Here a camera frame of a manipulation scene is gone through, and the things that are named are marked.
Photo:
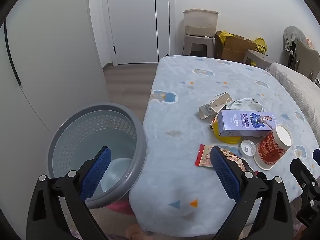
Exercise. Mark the beige chair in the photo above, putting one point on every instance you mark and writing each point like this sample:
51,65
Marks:
308,57

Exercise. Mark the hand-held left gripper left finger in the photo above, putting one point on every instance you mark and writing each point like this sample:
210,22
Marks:
96,172

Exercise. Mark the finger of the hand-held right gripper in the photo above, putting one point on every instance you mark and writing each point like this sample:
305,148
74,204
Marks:
316,156
300,171

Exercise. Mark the white bottle cap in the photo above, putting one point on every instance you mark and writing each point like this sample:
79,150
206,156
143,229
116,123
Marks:
247,148

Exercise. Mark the brown cardboard box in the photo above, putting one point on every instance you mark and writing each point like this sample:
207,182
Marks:
232,51

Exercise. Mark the grey garment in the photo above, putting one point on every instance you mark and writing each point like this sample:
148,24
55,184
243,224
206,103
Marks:
293,35

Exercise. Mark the yellow plastic lid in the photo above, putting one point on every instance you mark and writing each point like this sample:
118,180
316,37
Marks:
228,139

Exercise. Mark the white wrapper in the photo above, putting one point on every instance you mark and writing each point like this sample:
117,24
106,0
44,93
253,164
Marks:
246,103

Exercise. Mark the red paper cup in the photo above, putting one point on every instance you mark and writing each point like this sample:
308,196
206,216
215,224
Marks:
271,150

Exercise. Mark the yellow plastic bag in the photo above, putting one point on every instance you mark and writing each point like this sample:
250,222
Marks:
226,35
261,45

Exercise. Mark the white wardrobe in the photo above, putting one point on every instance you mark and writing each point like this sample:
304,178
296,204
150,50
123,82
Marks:
50,67

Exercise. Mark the light blue printed blanket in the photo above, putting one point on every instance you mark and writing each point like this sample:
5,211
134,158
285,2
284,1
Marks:
180,105

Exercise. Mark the grey plastic stool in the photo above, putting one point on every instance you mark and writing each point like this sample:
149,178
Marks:
197,42
257,57

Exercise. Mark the white door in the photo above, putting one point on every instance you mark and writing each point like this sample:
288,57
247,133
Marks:
135,25

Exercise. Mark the grey knitted blanket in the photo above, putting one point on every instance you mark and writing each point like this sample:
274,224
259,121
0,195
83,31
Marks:
297,87

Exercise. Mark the pink cloth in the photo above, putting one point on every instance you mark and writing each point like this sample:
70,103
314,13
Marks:
120,208

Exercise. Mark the beige storage box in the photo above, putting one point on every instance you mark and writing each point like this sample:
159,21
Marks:
200,21

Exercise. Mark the red snack wrapper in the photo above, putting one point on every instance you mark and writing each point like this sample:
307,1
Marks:
203,158

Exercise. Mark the grey perforated plastic bin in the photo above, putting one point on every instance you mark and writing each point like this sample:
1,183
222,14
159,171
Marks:
75,135

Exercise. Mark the purple cartoon print box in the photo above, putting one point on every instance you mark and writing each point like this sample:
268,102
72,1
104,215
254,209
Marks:
240,123

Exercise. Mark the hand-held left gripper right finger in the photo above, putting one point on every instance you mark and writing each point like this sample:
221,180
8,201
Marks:
225,175

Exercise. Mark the crushed cream carton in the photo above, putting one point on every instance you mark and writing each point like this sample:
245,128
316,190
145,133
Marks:
212,106

